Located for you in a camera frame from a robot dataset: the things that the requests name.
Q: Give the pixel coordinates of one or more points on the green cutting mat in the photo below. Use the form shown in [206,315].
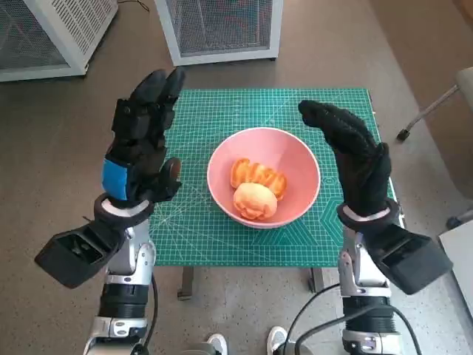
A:
[229,107]

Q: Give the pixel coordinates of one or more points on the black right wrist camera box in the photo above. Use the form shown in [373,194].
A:
[414,259]

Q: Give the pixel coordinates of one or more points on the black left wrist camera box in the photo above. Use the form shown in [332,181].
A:
[74,251]

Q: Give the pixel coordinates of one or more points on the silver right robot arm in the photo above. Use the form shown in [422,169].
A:
[360,266]

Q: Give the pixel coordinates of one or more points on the white shoe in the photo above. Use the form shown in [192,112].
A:
[276,340]
[217,344]

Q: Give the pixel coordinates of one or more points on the white mesh cabinet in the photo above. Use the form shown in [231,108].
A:
[221,26]

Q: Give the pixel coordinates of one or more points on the grey table leg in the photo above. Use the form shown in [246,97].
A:
[186,283]
[316,279]

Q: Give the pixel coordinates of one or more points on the long toy bread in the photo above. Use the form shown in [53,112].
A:
[266,174]

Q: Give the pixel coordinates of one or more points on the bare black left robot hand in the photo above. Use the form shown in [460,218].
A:
[144,148]

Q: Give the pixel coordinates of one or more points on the round toy bread bun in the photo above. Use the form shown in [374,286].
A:
[255,201]

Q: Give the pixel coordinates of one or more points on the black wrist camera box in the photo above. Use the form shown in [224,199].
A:
[74,251]
[414,259]

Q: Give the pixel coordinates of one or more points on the pink bowl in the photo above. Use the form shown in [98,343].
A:
[295,166]

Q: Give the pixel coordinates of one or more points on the grey office chair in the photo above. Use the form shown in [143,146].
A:
[466,111]

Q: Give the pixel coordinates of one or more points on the white board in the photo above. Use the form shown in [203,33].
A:
[460,262]

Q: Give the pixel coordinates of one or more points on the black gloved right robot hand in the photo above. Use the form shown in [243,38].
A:
[362,170]

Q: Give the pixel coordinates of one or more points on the white mesh cabinet perforated side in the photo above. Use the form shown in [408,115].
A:
[74,22]

